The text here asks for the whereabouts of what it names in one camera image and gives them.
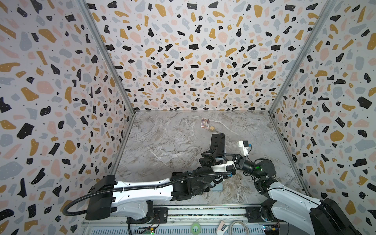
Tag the left corner aluminium post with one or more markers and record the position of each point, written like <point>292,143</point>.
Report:
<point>82,5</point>

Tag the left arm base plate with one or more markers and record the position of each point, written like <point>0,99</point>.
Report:
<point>158,215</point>

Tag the white small device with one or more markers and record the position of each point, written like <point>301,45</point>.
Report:
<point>222,228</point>

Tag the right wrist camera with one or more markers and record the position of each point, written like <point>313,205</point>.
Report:
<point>245,147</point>

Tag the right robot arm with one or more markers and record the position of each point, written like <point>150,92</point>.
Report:
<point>312,215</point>

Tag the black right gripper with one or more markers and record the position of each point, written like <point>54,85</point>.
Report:
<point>238,160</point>

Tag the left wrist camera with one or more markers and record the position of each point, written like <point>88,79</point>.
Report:
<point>225,168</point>

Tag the green tape roll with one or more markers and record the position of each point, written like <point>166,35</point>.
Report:
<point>195,228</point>

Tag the playing card box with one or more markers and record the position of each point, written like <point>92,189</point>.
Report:
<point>205,123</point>

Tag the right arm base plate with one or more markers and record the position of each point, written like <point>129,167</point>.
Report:
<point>259,214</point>

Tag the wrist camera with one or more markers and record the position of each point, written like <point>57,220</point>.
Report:
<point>245,147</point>
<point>225,168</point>

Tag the corner aluminium post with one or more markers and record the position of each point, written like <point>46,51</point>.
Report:
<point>82,5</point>
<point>326,10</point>

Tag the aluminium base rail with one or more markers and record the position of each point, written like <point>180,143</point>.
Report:
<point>180,219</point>

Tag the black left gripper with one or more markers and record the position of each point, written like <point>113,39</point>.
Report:
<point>209,160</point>

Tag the right corner aluminium post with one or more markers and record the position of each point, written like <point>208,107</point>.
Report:
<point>326,10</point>

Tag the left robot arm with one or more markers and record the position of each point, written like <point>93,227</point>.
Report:
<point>136,200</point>

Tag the phone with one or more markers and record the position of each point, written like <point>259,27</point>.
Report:
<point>218,144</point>
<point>216,187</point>

